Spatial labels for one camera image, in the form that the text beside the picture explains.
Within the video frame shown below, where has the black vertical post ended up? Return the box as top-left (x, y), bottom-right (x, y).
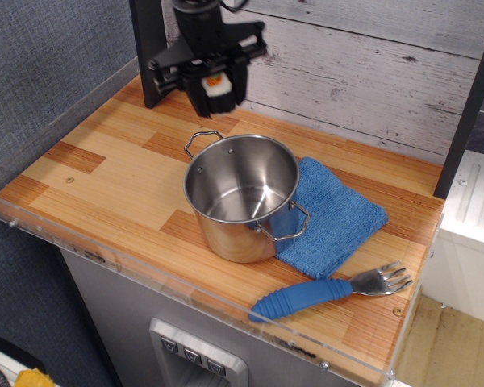
top-left (433, 52), bottom-right (484, 199)
top-left (129, 0), bottom-right (167, 109)

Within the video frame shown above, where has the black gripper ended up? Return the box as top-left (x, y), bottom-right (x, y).
top-left (148, 1), bottom-right (267, 118)

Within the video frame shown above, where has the right black vertical post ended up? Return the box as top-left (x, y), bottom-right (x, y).
top-left (433, 52), bottom-right (484, 199)

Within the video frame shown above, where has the grey cabinet with button panel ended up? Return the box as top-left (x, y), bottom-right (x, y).
top-left (62, 251), bottom-right (352, 386)

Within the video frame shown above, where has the blue handled metal fork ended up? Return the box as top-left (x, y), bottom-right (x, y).
top-left (248, 261), bottom-right (414, 323)

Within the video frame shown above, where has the left black vertical post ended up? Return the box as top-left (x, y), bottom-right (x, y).
top-left (129, 0), bottom-right (167, 109)

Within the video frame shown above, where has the clear acrylic table guard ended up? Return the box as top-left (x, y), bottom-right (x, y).
top-left (0, 78), bottom-right (443, 386)

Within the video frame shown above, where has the stainless steel pot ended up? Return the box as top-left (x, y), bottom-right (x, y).
top-left (183, 133), bottom-right (311, 264)

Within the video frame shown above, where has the yellow taped object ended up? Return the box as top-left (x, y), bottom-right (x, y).
top-left (14, 368), bottom-right (56, 387)

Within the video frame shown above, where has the blue folded cloth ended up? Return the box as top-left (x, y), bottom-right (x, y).
top-left (277, 157), bottom-right (388, 279)

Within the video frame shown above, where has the plush sushi roll toy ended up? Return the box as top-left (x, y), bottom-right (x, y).
top-left (201, 72), bottom-right (236, 114)

